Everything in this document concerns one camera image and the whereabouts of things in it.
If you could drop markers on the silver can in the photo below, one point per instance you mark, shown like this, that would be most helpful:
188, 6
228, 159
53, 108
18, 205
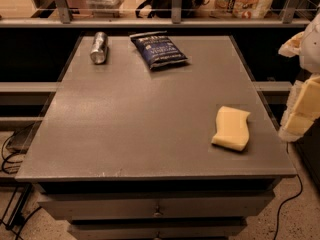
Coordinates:
99, 48

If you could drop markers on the blue chip bag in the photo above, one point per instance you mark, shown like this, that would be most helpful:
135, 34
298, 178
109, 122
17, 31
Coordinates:
157, 49

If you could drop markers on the grey metal shelf rail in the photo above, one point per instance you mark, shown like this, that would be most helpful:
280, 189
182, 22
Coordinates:
75, 14

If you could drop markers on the yellow sponge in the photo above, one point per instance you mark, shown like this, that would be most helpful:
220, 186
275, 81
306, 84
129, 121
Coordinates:
231, 128

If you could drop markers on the black bag on shelf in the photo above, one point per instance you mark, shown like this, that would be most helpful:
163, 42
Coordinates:
165, 8

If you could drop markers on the grey drawer cabinet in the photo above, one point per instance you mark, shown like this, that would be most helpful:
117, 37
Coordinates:
125, 153

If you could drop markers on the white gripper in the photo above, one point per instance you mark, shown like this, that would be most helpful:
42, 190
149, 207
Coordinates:
312, 50

